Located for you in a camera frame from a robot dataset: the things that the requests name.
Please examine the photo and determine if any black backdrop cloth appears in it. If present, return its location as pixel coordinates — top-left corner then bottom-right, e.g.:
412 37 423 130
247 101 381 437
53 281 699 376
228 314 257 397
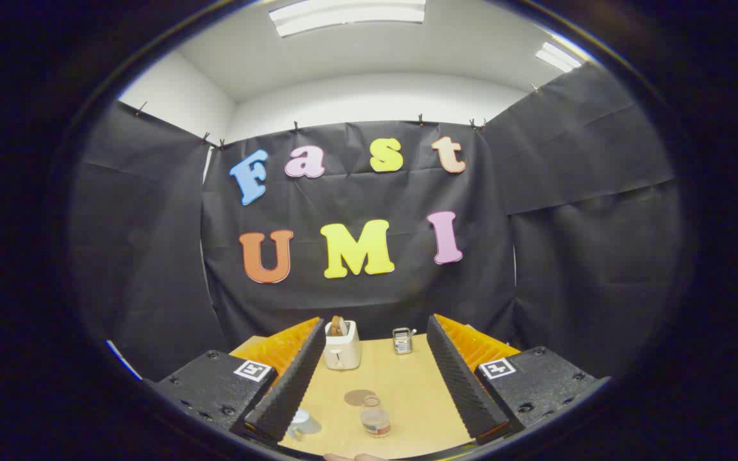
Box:
68 64 684 385

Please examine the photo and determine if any small metal wire basket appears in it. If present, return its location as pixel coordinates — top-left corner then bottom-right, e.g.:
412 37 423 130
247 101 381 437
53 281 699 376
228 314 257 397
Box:
392 327 418 355

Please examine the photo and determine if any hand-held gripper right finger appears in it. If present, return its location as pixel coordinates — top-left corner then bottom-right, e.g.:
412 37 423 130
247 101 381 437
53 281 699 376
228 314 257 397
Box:
426 314 612 446

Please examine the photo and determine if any small ceiling light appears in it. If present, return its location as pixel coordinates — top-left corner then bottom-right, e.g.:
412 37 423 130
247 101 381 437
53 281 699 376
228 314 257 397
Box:
534 42 582 73

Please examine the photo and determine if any white cup with handle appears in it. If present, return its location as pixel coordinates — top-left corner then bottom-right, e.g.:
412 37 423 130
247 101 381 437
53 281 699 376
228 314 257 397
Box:
289 408 323 441

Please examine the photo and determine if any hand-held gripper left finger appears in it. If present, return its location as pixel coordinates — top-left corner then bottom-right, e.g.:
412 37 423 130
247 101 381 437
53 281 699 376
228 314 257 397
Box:
151 317 327 446

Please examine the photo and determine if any white toaster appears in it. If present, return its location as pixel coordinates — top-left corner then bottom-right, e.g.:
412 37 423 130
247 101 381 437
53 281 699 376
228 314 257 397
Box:
324 320 362 371

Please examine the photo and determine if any long ceiling light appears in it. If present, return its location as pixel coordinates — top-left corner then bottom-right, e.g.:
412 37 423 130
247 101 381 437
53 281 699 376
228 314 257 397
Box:
268 0 427 38

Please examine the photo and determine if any wooden table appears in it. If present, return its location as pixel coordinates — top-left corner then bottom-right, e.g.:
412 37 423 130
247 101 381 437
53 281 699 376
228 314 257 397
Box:
229 333 475 460

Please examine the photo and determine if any clear plastic juice bottle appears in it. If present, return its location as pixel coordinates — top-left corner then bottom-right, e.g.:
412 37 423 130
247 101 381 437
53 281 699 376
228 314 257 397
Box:
360 395 391 438

